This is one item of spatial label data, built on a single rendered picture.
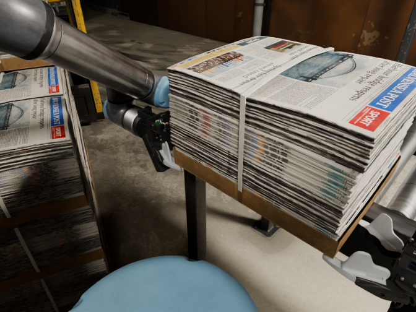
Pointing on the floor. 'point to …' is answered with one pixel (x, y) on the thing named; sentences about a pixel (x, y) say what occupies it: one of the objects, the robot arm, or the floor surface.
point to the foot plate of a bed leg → (265, 229)
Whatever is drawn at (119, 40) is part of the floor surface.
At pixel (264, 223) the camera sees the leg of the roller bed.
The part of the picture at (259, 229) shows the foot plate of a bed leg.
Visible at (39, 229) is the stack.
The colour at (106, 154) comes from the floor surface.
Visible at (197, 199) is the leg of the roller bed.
